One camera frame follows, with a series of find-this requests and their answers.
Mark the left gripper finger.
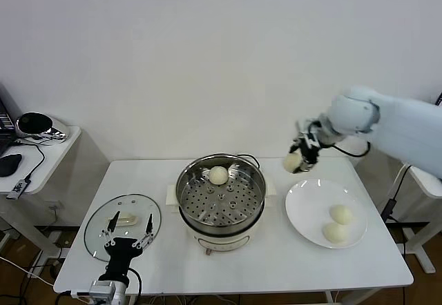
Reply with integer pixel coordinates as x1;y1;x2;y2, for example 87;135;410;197
132;213;155;250
101;210;121;248

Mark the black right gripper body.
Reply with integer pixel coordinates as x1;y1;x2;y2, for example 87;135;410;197
298;138;321;165

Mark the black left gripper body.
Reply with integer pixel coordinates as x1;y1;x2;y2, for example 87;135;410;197
99;237;144;282

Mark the round glass pot lid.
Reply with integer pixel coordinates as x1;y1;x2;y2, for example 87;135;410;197
84;193;162;263

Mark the white steamed baozi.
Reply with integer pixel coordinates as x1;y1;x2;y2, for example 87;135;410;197
322;222;349;245
282;152;303;174
209;166;229;185
329;204;355;226

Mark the stainless steel steamer basket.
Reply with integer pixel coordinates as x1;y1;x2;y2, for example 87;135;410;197
167;152;279;228

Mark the white round plate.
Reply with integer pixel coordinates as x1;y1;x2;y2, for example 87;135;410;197
285;179;368;250

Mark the cream electric cooker base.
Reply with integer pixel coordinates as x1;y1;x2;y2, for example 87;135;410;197
167;194;279;256

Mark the white side table with mouse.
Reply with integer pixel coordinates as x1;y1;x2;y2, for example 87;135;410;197
0;125;84;261

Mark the grey usb hub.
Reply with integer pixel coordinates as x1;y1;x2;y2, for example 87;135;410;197
6;177;32;201

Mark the white side table with label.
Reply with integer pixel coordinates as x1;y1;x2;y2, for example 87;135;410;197
400;165;442;275

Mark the black computer mouse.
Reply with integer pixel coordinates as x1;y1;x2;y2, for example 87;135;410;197
0;152;23;177

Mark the chrome and black headset device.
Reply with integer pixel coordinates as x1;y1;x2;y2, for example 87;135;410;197
16;111;73;144

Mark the dark laptop beside chrome device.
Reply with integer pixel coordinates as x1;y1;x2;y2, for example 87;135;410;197
0;94;18;156

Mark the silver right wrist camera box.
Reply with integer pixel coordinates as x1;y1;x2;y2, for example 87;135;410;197
296;120;325;147

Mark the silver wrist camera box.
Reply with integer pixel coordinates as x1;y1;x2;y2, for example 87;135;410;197
89;279;117;301
296;120;325;147

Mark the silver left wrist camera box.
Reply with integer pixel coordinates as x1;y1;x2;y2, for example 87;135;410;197
89;279;117;301

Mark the white floor cable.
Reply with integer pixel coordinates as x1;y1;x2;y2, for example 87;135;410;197
0;256;56;287

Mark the black cable adapter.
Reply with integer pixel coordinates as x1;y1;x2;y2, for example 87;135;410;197
381;199;398;222

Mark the white laptop cable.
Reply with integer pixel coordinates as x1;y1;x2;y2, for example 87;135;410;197
395;166;409;191

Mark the black laptop cable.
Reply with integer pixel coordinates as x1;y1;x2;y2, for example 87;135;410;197
393;165;413;202

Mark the black hub cable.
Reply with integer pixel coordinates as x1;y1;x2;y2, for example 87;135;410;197
15;138;47;181

